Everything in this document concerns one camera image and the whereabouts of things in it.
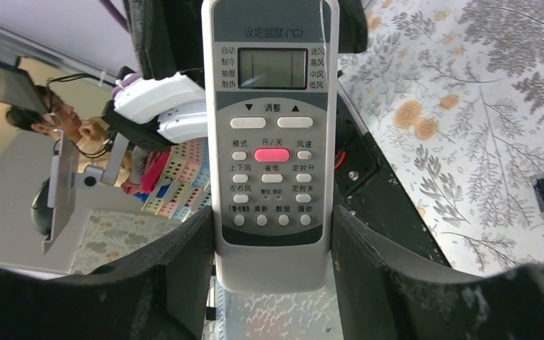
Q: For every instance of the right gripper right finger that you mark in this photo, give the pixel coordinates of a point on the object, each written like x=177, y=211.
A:
x=385, y=291

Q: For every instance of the black monitor on stand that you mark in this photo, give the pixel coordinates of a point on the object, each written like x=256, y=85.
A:
x=18, y=89

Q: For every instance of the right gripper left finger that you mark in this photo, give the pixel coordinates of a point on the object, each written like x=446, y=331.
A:
x=157, y=292

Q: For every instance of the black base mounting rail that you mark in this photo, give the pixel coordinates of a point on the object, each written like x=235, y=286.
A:
x=367, y=186

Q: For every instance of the person in background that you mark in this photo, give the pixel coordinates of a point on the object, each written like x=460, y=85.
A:
x=139, y=169

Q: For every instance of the floral patterned table mat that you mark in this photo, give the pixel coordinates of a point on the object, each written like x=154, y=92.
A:
x=453, y=93

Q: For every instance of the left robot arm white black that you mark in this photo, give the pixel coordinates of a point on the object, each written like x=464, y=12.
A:
x=155, y=114

